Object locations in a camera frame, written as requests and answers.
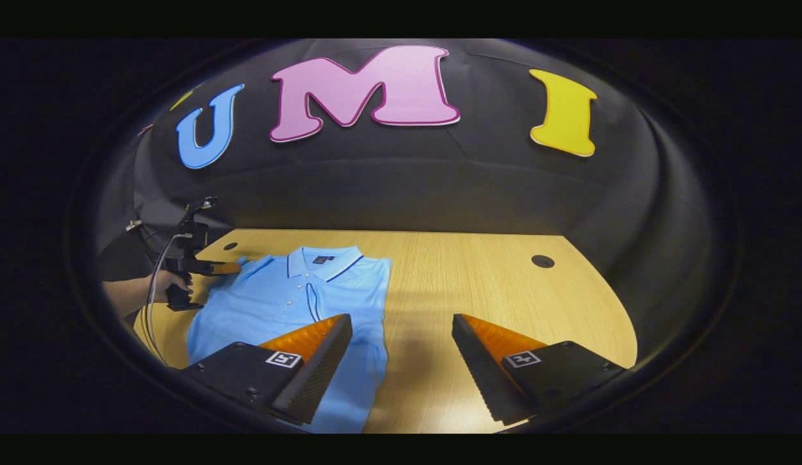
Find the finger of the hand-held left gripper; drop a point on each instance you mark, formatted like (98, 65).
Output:
(223, 267)

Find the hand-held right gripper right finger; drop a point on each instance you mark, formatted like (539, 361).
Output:
(482, 374)

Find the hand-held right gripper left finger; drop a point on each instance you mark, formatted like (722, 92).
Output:
(317, 374)

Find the light blue T-shirt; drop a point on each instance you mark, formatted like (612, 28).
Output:
(278, 297)

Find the white spring clip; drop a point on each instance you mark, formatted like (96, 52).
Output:
(133, 225)

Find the copper spring clip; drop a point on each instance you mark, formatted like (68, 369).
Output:
(144, 130)

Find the black backdrop cloth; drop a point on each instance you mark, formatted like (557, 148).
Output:
(440, 187)

